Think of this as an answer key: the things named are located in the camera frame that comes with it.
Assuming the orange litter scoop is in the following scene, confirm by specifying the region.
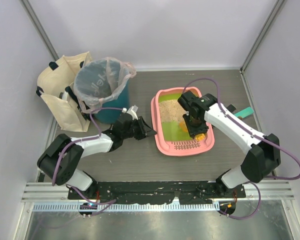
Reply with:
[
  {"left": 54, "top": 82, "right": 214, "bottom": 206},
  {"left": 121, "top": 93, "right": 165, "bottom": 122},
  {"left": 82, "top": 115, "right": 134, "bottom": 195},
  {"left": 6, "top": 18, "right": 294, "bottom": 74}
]
[{"left": 178, "top": 120, "right": 206, "bottom": 142}]

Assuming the beige canvas tote bag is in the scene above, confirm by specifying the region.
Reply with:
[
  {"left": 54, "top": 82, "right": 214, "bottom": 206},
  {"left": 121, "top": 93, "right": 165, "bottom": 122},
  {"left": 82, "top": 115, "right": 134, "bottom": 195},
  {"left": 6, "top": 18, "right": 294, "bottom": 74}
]
[{"left": 36, "top": 52, "right": 92, "bottom": 132}]

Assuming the beige cat litter pile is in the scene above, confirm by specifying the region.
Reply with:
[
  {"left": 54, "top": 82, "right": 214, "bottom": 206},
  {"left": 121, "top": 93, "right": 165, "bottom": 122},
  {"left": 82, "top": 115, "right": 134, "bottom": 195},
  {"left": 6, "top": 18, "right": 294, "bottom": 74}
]
[{"left": 158, "top": 99, "right": 186, "bottom": 123}]

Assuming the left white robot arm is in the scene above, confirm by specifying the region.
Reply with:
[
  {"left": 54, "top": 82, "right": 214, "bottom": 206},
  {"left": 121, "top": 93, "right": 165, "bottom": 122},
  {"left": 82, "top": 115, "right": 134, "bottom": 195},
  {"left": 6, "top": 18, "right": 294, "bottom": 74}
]
[{"left": 37, "top": 113, "right": 157, "bottom": 199}]

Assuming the teal trash bin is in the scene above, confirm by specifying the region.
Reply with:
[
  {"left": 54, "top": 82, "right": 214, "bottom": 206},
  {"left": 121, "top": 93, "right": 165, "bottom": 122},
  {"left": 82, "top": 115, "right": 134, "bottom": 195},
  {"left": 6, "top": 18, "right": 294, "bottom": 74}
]
[{"left": 74, "top": 57, "right": 131, "bottom": 124}]

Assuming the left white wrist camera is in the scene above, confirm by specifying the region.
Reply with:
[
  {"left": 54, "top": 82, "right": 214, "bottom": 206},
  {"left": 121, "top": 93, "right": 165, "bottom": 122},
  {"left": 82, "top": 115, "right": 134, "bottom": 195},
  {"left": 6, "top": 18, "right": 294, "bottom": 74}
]
[{"left": 121, "top": 105, "right": 138, "bottom": 120}]

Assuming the teal handled scraper tool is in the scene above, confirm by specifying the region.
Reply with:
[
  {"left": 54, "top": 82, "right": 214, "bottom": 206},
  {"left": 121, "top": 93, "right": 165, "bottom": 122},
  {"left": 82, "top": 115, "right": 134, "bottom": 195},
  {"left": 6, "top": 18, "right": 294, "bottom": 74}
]
[{"left": 226, "top": 104, "right": 254, "bottom": 120}]

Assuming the white slotted cable duct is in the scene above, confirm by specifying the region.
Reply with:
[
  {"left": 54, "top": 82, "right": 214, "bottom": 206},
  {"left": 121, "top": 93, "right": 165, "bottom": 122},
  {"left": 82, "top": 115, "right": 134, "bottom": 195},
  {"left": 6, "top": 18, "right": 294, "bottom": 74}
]
[{"left": 32, "top": 201, "right": 220, "bottom": 212}]

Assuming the black metal base plate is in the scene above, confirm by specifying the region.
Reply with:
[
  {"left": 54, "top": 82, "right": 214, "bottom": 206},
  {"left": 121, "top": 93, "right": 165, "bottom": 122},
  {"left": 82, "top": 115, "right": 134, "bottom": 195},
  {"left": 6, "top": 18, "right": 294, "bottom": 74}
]
[{"left": 67, "top": 180, "right": 246, "bottom": 205}]

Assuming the translucent plastic bin liner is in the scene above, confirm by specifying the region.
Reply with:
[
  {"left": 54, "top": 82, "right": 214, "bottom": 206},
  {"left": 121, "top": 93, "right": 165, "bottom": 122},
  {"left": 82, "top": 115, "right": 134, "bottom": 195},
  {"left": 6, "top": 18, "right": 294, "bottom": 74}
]
[{"left": 72, "top": 56, "right": 137, "bottom": 113}]

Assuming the aluminium frame rail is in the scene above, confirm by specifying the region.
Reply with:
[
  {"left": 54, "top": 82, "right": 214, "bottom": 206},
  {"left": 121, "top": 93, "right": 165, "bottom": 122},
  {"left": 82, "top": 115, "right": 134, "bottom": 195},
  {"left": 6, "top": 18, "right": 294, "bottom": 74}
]
[{"left": 21, "top": 179, "right": 294, "bottom": 205}]

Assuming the pink litter box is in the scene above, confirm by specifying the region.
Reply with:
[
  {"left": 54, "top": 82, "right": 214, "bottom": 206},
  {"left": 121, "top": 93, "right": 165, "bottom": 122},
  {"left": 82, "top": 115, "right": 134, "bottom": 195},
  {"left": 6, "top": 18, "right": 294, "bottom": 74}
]
[{"left": 150, "top": 87, "right": 215, "bottom": 157}]

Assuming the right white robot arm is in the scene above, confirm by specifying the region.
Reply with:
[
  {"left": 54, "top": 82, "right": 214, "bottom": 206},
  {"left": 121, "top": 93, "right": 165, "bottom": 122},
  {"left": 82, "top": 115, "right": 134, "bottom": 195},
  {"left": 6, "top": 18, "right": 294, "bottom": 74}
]
[{"left": 177, "top": 90, "right": 281, "bottom": 196}]

